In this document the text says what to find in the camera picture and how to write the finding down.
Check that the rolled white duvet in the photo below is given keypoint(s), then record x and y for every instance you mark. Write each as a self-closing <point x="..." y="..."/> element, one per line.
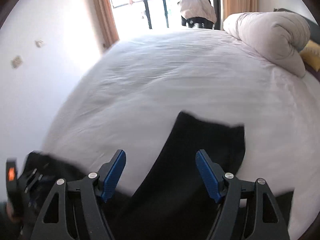
<point x="277" y="36"/>

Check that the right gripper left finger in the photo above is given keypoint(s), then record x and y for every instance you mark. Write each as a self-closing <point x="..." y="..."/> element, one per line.
<point x="75" y="209"/>

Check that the left hand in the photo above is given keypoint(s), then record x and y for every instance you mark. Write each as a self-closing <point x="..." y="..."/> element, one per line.
<point x="10" y="213"/>

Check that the dark clothes under jacket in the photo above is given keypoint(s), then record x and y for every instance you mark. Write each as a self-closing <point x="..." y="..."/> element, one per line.
<point x="197" y="22"/>

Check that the purple pillow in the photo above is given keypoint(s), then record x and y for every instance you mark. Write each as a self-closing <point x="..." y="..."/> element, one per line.
<point x="314" y="73"/>

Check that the black denim pants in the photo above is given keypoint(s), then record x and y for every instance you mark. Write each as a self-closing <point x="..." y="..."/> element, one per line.
<point x="172" y="202"/>

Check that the yellow pillow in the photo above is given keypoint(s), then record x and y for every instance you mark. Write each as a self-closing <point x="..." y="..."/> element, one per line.
<point x="311" y="55"/>

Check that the white puffer jacket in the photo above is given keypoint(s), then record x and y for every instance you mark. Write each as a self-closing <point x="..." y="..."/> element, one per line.
<point x="197" y="8"/>

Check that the black framed glass door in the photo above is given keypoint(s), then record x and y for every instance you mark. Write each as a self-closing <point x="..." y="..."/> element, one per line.
<point x="138" y="16"/>

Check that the left beige curtain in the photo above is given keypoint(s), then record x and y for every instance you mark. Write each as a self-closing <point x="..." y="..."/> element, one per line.
<point x="106" y="21"/>

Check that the white bed with sheet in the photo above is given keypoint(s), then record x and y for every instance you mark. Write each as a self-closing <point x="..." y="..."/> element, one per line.
<point x="130" y="100"/>

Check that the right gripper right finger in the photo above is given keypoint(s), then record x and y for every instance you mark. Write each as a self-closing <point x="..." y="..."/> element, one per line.
<point x="245" y="209"/>

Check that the white wall socket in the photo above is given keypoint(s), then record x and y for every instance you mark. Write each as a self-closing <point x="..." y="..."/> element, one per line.
<point x="17" y="61"/>

